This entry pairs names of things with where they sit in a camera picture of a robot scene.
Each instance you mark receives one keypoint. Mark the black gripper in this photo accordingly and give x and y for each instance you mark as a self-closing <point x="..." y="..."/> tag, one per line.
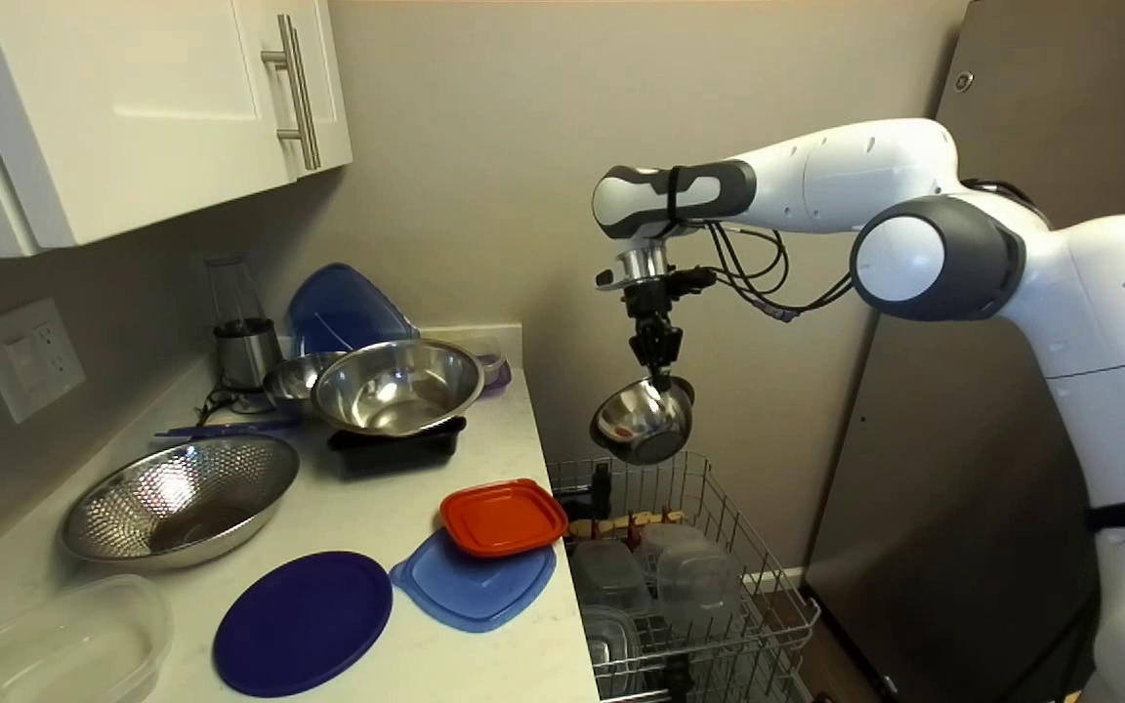
<point x="655" y="297"/>

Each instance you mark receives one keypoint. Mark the small silver bowl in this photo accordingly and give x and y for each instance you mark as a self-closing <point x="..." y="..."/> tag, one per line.
<point x="642" y="420"/>

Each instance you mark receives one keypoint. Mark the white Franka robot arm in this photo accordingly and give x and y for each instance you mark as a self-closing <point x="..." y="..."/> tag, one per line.
<point x="1110" y="392"/>

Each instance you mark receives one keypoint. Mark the large silver bowl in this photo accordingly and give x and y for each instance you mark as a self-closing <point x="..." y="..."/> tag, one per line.
<point x="392" y="390"/>

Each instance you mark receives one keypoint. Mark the black bottle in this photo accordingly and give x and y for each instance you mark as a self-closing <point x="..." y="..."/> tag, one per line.
<point x="600" y="493"/>

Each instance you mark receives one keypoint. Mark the clear container purple lid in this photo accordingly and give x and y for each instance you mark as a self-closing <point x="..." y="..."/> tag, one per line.
<point x="493" y="378"/>

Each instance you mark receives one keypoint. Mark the wooden spoon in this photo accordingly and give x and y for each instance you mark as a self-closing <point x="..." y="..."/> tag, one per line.
<point x="626" y="524"/>

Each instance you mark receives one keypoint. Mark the clear round plastic container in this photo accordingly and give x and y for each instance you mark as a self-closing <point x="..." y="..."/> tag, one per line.
<point x="606" y="571"/>

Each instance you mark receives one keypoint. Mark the red plastic lid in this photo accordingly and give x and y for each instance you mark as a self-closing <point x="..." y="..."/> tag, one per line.
<point x="504" y="516"/>

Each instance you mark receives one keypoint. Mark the black container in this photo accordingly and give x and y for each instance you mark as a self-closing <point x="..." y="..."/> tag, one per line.
<point x="392" y="452"/>

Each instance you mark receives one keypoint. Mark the light blue square lid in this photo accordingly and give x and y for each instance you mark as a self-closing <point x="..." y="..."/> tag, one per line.
<point x="471" y="593"/>

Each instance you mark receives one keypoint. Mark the large blue lid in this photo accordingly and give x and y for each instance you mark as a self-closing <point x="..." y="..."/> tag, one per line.
<point x="349" y="309"/>

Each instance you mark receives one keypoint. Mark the grey refrigerator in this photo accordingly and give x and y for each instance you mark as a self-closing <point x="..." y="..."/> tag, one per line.
<point x="940" y="523"/>

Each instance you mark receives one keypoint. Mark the small steel dish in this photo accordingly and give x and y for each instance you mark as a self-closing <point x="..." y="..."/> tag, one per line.
<point x="291" y="379"/>

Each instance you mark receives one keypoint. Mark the clear glass cup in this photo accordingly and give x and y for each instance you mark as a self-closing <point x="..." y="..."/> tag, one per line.
<point x="247" y="352"/>

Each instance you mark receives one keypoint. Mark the dark blue round lid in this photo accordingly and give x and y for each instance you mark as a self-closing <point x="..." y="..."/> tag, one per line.
<point x="303" y="621"/>

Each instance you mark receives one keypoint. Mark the silver mesh colander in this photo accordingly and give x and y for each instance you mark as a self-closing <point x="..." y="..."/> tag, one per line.
<point x="175" y="503"/>

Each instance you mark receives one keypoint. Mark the large clear plastic tub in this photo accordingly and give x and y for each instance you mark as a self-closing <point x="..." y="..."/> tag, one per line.
<point x="40" y="651"/>

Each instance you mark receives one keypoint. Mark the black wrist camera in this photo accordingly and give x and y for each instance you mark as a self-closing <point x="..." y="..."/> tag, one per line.
<point x="692" y="279"/>

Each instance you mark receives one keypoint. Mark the wall cabinet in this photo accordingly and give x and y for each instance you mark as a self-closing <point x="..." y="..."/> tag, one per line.
<point x="134" y="102"/>

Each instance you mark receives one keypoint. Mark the white wall outlet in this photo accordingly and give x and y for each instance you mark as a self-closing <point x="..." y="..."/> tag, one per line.
<point x="30" y="360"/>

